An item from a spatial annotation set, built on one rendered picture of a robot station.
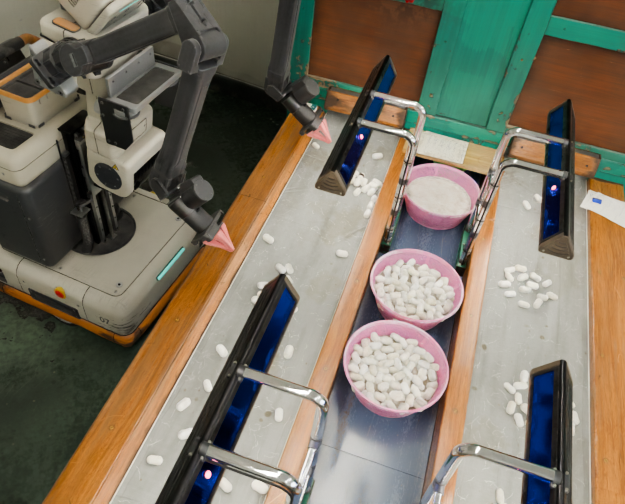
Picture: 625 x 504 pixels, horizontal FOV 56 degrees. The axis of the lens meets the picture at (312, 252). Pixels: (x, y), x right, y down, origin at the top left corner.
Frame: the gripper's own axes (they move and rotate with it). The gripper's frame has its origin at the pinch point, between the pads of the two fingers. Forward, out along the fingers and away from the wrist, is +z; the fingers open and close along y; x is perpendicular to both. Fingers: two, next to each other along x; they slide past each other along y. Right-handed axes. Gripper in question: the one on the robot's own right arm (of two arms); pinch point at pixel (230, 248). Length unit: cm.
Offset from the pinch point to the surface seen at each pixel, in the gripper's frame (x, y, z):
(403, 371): -25, -13, 47
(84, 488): 10, -65, 2
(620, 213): -64, 71, 89
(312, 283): -5.3, 6.3, 24.5
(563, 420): -70, -37, 42
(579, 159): -59, 84, 72
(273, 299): -33.7, -30.7, 0.2
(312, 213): 0.4, 33.7, 18.2
